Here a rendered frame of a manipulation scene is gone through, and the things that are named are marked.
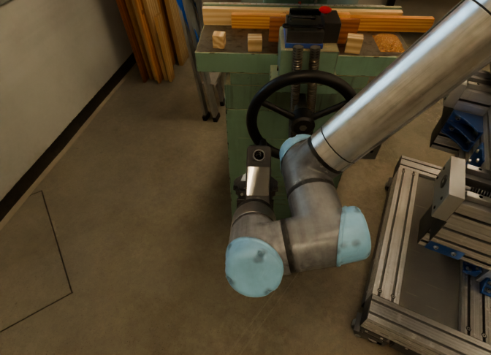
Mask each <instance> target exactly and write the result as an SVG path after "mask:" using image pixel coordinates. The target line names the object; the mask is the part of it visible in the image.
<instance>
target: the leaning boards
mask: <svg viewBox="0 0 491 355"><path fill-rule="evenodd" d="M116 3H117V5H118V9H119V12H120V14H121V17H122V20H123V24H124V26H125V29H126V33H127V35H128V38H129V41H130V44H131V46H132V50H133V53H134V57H135V59H136V62H137V65H138V68H139V71H140V74H141V77H142V81H143V82H144V83H146V82H147V80H148V78H150V80H152V79H153V78H154V80H157V82H158V84H160V83H161V81H162V80H163V79H164V80H169V81H170V82H172V81H173V80H174V78H175V74H174V71H175V70H174V67H173V66H174V64H175V62H176V60H175V56H176V54H177V57H178V63H179V66H183V65H184V64H185V62H186V60H187V58H188V57H189V52H188V48H187V45H186V39H185V36H184V33H183V27H182V23H181V20H180V15H179V11H178V6H177V2H176V0H116Z"/></svg>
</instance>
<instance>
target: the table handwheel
mask: <svg viewBox="0 0 491 355"><path fill-rule="evenodd" d="M297 83H319V84H323V85H327V86H329V87H331V88H333V89H335V90H336V91H338V92H339V93H340V94H341V95H342V96H343V97H344V98H345V101H342V102H340V103H338V104H335V105H333V106H331V107H328V108H326V109H324V110H320V111H318V112H315V113H313V112H312V111H311V110H309V109H308V106H307V99H306V94H305V93H300V98H299V101H298V103H297V104H296V105H295V107H294V111H293V112H289V111H288V110H285V109H283V108H281V107H279V106H277V105H275V104H273V103H271V102H269V101H267V100H266V99H267V98H268V97H269V96H271V95H272V94H273V93H275V92H276V91H278V90H280V89H282V88H284V87H286V86H288V85H293V84H297ZM356 95H357V93H356V91H355V90H354V89H353V88H352V87H351V86H350V85H349V84H348V83H347V82H346V81H345V80H344V79H342V78H340V77H339V76H337V75H334V74H332V73H329V72H324V71H320V70H312V69H306V70H298V71H294V72H288V73H286V74H283V75H280V76H278V77H276V78H274V79H272V80H271V81H270V82H268V83H266V84H265V85H264V86H262V87H261V88H260V89H259V90H258V91H257V93H256V94H255V96H254V97H253V99H252V100H251V103H250V104H249V106H248V110H247V114H246V126H247V130H248V133H249V136H250V138H251V139H252V141H253V142H254V144H255V145H259V143H260V139H264V138H263V137H262V136H261V134H260V133H259V130H258V127H257V115H258V112H259V109H260V107H261V106H263V107H266V108H267V109H269V110H272V111H274V112H276V113H278V114H280V115H282V116H284V117H286V118H288V119H289V120H291V129H292V131H293V132H294V133H295V134H310V133H311V132H312V131H313V130H314V128H315V122H314V121H315V120H317V119H319V118H322V117H324V116H325V115H329V114H330V113H332V112H335V111H338V110H340V109H341V108H342V107H343V106H344V105H345V104H346V103H348V102H349V101H350V100H351V99H352V98H353V97H354V96H356ZM267 146H269V147H270V148H271V156H272V157H273V158H276V159H280V158H279V151H280V149H277V148H275V147H273V146H272V145H270V144H269V143H268V142H267Z"/></svg>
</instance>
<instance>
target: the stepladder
mask: <svg viewBox="0 0 491 355"><path fill-rule="evenodd" d="M176 2H177V6H178V11H179V15H180V20H181V23H182V27H183V33H184V36H185V39H186V45H187V48H188V52H189V58H190V61H191V66H192V69H193V73H194V79H195V82H196V86H197V91H198V94H199V100H200V104H201V107H202V112H203V116H202V119H203V121H207V120H208V118H209V117H210V111H208V109H207V105H206V101H205V95H204V91H203V88H202V87H203V85H205V90H206V94H207V96H208V101H209V105H210V109H211V112H212V116H213V122H218V119H219V118H220V113H219V112H218V107H217V104H216V98H215V95H214V92H213V86H212V85H214V87H216V88H217V91H218V97H219V100H220V105H221V106H224V104H225V97H224V95H223V91H222V87H221V82H220V78H219V77H220V75H221V72H201V74H202V79H203V82H201V78H200V75H199V72H198V71H197V63H196V56H195V52H194V49H195V51H196V49H197V45H198V42H199V38H200V36H201V33H202V32H201V31H200V29H199V23H198V19H197V13H198V15H199V20H200V23H201V27H202V29H203V26H204V23H203V16H202V0H176ZM195 7H196V9H195ZM196 10H197V13H196ZM192 41H193V42H192Z"/></svg>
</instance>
